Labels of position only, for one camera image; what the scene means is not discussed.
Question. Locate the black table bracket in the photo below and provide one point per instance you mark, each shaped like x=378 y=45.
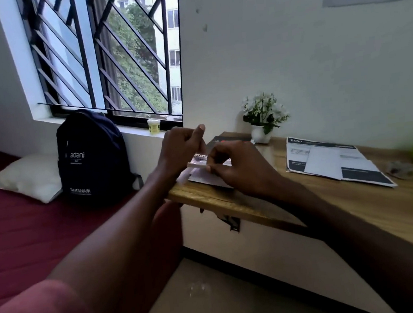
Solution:
x=234 y=224

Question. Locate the person's left hand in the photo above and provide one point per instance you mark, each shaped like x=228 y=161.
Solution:
x=177 y=150

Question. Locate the black backpack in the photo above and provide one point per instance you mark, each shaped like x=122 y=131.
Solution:
x=92 y=164

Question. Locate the printed sheet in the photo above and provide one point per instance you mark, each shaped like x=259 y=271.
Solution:
x=322 y=162
x=300 y=153

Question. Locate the white pillow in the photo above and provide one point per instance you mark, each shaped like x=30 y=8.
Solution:
x=28 y=177

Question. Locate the black spiral notebook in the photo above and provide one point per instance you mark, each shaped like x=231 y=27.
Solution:
x=226 y=138

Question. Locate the white envelope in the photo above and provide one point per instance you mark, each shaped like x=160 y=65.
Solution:
x=204 y=178

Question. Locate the maroon mattress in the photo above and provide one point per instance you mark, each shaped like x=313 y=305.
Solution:
x=19 y=243

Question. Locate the person's right forearm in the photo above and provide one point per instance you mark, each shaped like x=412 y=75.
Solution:
x=361 y=242

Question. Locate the person's right hand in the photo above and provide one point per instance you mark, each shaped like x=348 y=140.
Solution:
x=247 y=169

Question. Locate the small cream jar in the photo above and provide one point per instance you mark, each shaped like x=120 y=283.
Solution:
x=154 y=126

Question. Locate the black window grille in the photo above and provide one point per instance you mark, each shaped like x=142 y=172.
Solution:
x=83 y=64

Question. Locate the white window sill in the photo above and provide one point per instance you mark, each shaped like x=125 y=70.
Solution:
x=135 y=130

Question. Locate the white flower plant in pot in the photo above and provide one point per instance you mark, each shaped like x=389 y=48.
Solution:
x=264 y=113

